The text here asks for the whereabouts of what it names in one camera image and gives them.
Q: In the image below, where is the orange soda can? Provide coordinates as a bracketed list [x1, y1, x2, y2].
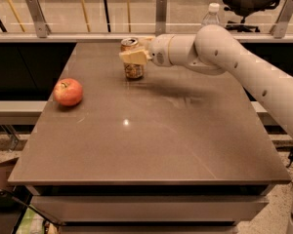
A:
[120, 37, 144, 80]

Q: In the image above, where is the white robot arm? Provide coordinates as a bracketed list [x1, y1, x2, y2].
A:
[119, 24, 293, 138]

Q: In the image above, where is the metal railing bracket left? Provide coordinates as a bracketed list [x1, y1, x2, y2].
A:
[25, 0, 51, 38]

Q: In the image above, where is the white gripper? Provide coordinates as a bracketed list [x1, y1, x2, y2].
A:
[119, 34, 174, 67]

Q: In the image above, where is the black office chair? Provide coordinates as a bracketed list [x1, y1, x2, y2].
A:
[223, 0, 280, 32]

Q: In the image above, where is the metal railing bracket middle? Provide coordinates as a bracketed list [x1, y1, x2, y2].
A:
[155, 0, 168, 35]

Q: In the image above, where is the metal railing bracket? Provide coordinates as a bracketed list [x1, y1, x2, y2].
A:
[271, 0, 293, 39]
[155, 0, 168, 35]
[25, 0, 51, 38]

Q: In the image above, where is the red apple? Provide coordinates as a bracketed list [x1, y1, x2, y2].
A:
[53, 78, 83, 106]

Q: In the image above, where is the metal railing bracket right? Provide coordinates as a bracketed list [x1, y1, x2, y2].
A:
[271, 0, 293, 39]

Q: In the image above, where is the clear plastic water bottle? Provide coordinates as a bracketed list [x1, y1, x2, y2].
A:
[201, 3, 220, 26]

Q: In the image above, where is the grey table drawer front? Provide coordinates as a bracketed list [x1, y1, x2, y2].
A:
[31, 196, 268, 222]

